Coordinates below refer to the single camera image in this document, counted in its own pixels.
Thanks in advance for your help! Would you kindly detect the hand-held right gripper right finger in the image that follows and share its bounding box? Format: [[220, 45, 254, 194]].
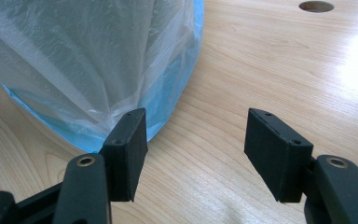
[[243, 107, 358, 224]]

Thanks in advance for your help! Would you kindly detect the white plastic bag blue edge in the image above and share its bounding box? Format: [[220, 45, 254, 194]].
[[0, 0, 205, 154]]

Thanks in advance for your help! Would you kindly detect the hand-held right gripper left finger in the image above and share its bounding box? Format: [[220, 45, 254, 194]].
[[53, 107, 149, 224]]

